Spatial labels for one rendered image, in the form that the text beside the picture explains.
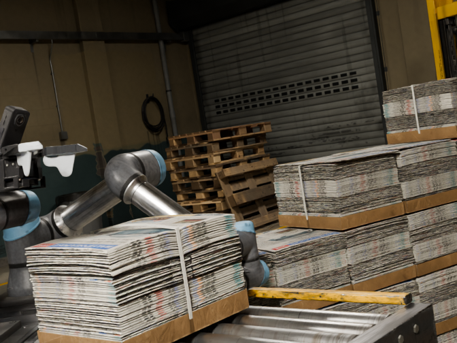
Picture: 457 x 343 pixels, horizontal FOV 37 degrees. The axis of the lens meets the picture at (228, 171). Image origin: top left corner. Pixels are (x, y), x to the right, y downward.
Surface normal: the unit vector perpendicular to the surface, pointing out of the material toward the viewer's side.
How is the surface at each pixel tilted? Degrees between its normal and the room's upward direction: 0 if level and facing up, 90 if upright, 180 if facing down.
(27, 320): 90
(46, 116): 90
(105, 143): 90
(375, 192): 90
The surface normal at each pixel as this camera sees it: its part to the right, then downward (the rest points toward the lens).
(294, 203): -0.85, 0.16
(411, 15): -0.65, 0.14
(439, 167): 0.50, -0.04
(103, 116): 0.75, -0.08
